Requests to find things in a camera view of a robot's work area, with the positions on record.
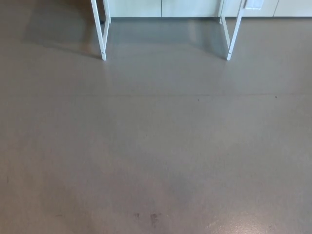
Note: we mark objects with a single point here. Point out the white table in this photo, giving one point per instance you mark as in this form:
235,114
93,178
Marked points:
185,7

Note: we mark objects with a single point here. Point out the white metal table leg frame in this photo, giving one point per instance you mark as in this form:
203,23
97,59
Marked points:
234,36
100,36

